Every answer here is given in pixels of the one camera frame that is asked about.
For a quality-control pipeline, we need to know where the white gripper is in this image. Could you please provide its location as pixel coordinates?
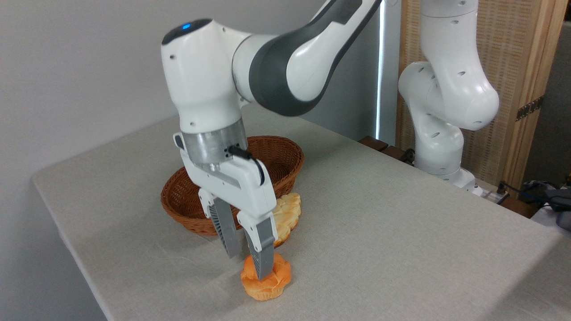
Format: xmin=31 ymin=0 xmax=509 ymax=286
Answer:
xmin=180 ymin=147 xmax=277 ymax=281

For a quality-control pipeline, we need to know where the round orange bread bun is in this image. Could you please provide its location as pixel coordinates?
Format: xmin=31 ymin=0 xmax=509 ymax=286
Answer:
xmin=241 ymin=252 xmax=292 ymax=301

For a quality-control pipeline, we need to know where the long braided pale bread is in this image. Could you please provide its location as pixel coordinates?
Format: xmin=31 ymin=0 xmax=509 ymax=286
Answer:
xmin=271 ymin=193 xmax=302 ymax=248

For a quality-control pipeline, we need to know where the brown oval wicker basket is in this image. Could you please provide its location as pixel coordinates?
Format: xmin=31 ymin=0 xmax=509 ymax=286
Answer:
xmin=161 ymin=136 xmax=305 ymax=236

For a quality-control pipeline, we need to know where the beige linen tablecloth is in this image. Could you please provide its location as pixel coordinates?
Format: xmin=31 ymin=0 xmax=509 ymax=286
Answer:
xmin=32 ymin=102 xmax=571 ymax=321

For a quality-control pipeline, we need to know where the dark brown wooden block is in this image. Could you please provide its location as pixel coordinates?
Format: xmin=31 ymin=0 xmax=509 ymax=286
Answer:
xmin=359 ymin=136 xmax=389 ymax=152

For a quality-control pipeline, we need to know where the dark metal screen hinge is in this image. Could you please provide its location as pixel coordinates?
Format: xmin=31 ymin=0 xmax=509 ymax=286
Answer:
xmin=516 ymin=95 xmax=544 ymax=121

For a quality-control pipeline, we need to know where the wooden rattan folding screen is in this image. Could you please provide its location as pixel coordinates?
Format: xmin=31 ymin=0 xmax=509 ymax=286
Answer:
xmin=396 ymin=0 xmax=569 ymax=193

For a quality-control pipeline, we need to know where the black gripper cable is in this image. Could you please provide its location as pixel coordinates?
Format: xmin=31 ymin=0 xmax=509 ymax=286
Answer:
xmin=225 ymin=146 xmax=266 ymax=186

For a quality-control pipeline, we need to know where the black power cable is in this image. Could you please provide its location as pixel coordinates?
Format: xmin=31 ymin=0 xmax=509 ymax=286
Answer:
xmin=497 ymin=181 xmax=554 ymax=202

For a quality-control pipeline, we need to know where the grey bag with cables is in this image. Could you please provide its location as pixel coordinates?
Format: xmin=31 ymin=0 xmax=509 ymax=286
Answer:
xmin=521 ymin=180 xmax=571 ymax=231

